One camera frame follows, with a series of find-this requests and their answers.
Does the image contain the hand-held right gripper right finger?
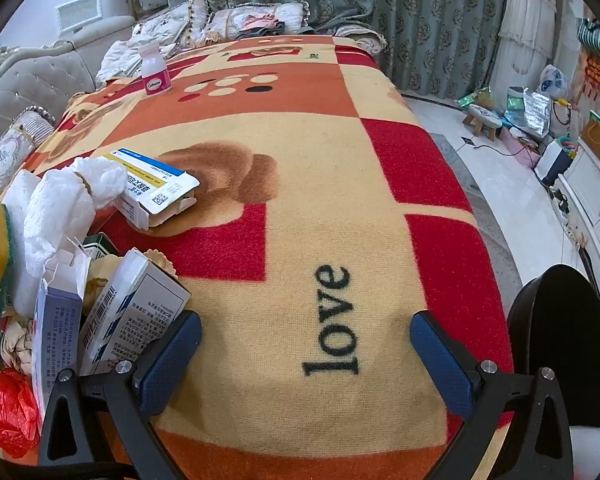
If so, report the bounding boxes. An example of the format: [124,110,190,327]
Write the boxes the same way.
[409,310,576,480]

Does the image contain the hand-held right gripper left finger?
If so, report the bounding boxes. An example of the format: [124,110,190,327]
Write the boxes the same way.
[37,310,203,480]

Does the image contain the black trash bin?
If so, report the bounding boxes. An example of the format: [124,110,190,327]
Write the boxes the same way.
[506,264,600,428]

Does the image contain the blue yellow white medicine box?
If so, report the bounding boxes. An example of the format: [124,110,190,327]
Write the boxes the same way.
[107,147,201,233]

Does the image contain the beige paper cupcake liner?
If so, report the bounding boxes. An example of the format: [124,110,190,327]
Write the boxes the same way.
[0,310,36,373]
[147,250,178,277]

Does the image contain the white purple medicine box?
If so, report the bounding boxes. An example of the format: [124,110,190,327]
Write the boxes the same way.
[32,237,91,426]

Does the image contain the red plastic bag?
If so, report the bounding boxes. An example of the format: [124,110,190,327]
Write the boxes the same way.
[0,367,41,461]

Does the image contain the crumpled white tissue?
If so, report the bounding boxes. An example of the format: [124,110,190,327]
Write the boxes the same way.
[24,156,127,281]

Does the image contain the printed checked blanket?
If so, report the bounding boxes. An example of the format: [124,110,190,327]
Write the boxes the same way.
[22,35,518,480]

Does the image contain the white tv cabinet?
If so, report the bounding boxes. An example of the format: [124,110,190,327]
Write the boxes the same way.
[565,137,600,301]

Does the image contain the white cooler box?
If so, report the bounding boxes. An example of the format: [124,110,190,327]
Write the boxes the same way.
[535,147,573,186]

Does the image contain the small wooden stool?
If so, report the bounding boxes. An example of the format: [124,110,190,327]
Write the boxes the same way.
[462,104,503,138]

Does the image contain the grey fringed pillow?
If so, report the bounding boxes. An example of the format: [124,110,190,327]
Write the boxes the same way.
[0,110,56,198]

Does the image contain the green gift bag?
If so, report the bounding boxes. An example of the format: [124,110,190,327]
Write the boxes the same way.
[505,86,526,121]

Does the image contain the silver insulated bag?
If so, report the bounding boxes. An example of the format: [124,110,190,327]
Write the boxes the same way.
[522,87,553,136]

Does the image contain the pink and white bottle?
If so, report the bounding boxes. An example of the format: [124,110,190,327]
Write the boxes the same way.
[139,42,172,95]

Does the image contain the crumpled white cloth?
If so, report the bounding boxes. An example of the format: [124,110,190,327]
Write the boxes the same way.
[96,37,176,86]

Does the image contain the white blue plastic bag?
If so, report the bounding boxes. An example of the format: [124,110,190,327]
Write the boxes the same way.
[539,64,570,98]

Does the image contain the grey tufted sofa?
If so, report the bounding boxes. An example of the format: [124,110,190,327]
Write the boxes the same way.
[0,15,136,161]

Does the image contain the red hanging decoration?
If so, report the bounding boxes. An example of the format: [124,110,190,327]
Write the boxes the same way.
[577,55,600,106]

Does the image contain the embroidered beige pillow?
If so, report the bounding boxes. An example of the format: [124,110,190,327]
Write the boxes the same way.
[132,0,211,48]

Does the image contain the rolled patterned blanket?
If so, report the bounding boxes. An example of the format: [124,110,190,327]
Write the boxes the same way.
[305,22,388,56]

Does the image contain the green patterned curtain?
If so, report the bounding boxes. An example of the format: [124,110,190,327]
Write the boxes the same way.
[117,0,508,96]

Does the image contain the pink floral pillow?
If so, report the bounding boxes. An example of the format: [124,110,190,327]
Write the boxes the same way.
[205,2,311,41]

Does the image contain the white lace curtain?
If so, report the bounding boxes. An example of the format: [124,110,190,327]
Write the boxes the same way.
[497,0,561,61]

